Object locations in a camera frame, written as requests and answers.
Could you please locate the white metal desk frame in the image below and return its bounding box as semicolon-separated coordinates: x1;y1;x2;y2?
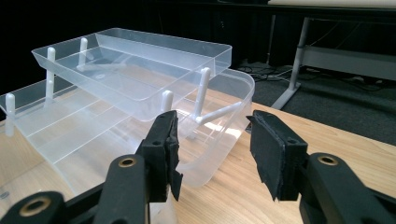
267;0;396;110

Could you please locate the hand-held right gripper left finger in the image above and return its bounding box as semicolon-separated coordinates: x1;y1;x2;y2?
134;110;184;203

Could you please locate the clear plastic storage box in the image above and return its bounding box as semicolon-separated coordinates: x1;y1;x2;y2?
0;27;256;200

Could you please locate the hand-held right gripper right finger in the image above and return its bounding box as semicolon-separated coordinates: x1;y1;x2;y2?
246;109;309;202

